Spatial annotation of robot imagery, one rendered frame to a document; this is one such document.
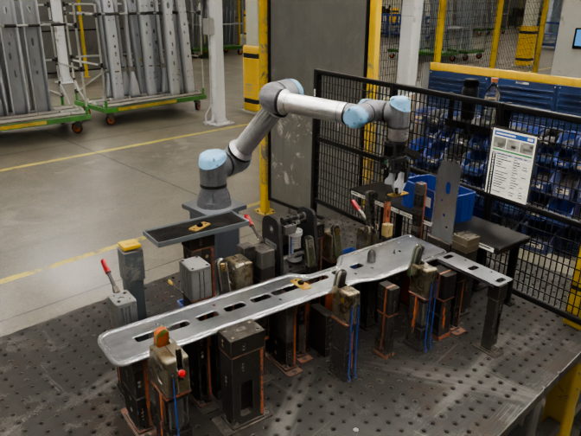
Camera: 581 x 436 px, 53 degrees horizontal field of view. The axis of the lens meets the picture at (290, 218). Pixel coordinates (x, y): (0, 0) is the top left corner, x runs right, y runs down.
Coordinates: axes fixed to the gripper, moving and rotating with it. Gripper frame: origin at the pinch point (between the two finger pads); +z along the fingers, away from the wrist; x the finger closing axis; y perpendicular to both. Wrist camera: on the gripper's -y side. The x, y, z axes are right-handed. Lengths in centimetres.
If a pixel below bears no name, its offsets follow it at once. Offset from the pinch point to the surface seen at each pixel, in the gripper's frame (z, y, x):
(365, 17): -47, -141, -174
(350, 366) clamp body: 51, 41, 21
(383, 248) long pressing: 27.1, 0.7, -5.3
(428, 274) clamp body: 23.5, 8.1, 24.8
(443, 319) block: 49, -6, 23
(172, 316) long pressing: 24, 93, -6
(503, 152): -6, -55, 7
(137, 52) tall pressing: 41, -218, -797
